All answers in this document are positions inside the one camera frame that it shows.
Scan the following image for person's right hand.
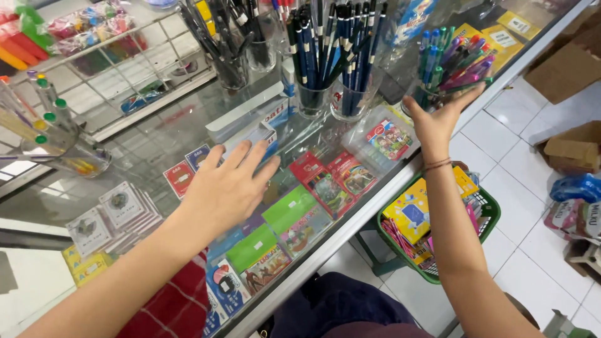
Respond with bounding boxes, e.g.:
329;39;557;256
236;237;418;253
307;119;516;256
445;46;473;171
402;82;487;159

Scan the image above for person's left hand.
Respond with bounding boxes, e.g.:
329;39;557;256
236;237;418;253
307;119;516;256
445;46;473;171
178;140;281;244

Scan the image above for clear glass pen cup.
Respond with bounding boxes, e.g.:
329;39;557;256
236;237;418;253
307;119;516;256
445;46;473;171
400;77;451;118

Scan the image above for clear plastic pack cartoon print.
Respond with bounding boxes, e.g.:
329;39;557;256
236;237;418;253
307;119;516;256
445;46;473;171
340;104;421;165

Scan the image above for blue playing card pack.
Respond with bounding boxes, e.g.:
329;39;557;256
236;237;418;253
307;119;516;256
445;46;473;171
184;144;212;172

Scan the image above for red playing card pack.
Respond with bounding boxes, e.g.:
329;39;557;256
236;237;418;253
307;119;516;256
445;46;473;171
163;161;195;200

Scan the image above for green flat box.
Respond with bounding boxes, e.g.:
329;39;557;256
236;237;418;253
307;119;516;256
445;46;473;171
225;223;279;273
261;184;320;235

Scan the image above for yellow card packet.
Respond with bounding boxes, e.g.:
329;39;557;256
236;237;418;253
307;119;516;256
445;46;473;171
453;165;480;199

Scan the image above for bunch of coloured gel pens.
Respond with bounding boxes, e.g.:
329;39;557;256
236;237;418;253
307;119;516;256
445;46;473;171
415;26;496;111

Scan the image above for small white blue box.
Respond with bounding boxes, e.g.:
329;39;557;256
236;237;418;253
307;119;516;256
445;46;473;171
223;123;279;162

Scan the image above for wide glass pencil cup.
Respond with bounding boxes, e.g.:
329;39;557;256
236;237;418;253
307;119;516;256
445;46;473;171
330;70;382;123

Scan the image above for long white blue-print box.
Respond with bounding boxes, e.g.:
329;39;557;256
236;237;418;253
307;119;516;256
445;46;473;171
206;82;299;144

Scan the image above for cartoon print crayon box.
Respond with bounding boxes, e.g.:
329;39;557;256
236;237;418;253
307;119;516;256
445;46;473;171
279;207;334;259
239;244;293;296

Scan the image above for yellow blue-print box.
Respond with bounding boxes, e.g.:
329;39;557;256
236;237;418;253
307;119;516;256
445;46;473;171
383;177;433;245

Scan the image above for blue printed packets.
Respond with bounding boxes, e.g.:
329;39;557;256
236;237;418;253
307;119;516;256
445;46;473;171
203;258;252;336

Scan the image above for red coloured pencil box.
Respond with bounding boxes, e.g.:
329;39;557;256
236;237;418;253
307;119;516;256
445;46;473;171
327;150;378;195
289;151;357;220

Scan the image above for green plastic basket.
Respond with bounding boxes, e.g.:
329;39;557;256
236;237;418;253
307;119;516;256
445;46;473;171
376;162;501;285

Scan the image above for yellow labelled packet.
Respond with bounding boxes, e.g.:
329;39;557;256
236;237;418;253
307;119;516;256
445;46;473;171
496;10;542;40
481;24;524;71

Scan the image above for bundle of pink pens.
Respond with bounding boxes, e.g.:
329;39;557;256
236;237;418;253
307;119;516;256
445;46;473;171
381;218;419;260

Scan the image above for blue white plastic packet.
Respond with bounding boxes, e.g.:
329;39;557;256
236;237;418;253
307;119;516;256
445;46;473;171
392;0;437;48

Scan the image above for bunch of blue pencils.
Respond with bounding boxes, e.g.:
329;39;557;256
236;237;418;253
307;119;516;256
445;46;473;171
336;0;390;115
286;0;341;109

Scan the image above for glass display counter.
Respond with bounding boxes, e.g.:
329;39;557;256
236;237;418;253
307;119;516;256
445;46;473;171
0;0;593;338

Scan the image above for red checked cloth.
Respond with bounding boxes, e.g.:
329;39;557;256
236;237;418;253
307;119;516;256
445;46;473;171
117;249;209;338

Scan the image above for glass cup for black pens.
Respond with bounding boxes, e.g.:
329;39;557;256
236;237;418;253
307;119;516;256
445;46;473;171
213;47;249;91

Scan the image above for narrow glass pencil cup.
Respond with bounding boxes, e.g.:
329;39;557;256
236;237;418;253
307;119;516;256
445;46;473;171
295;77;331;119

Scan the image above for open brown cardboard box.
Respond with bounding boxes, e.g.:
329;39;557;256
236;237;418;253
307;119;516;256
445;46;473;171
535;121;601;175

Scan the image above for green plastic stool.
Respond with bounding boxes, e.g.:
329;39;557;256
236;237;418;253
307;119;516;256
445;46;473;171
354;221;409;278

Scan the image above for large glass jar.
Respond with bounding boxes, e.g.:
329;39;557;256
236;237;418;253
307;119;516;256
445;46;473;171
21;117;113;179

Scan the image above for large brown cardboard box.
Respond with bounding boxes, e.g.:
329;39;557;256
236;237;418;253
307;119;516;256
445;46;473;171
523;0;601;105

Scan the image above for small clear glass cup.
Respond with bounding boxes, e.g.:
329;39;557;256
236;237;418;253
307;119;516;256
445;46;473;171
246;14;283;73

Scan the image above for blue plastic bag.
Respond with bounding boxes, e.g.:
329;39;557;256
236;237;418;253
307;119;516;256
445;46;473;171
549;174;601;203

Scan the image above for yellow small boxes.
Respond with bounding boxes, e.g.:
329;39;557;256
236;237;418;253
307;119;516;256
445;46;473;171
61;244;113;288

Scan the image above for person's dark blue trousers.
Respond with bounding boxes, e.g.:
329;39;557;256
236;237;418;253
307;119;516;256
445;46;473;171
270;272;433;338

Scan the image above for bag of printed packets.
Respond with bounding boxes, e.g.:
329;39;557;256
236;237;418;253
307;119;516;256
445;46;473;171
544;198;601;245

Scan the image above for bunch of black pens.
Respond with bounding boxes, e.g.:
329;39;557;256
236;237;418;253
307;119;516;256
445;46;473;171
178;0;256;87

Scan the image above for bunch of dark pens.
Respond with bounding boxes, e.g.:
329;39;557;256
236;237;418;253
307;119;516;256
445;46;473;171
221;0;280;66

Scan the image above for wooden crate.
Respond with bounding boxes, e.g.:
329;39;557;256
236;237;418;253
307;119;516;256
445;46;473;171
563;239;601;284

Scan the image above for bunch of green-capped pens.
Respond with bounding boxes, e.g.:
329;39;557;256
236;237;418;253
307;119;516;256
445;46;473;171
0;70;95;174

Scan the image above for clear bags of coloured items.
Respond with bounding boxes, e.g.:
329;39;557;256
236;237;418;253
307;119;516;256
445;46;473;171
47;0;148;76

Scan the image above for pale green box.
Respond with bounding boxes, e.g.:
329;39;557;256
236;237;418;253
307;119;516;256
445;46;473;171
542;310;599;338

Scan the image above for row of bright marker pens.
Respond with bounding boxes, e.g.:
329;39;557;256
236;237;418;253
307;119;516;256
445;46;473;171
0;5;54;76

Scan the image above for white wire rack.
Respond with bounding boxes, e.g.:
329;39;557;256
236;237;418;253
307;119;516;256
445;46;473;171
9;5;218;142

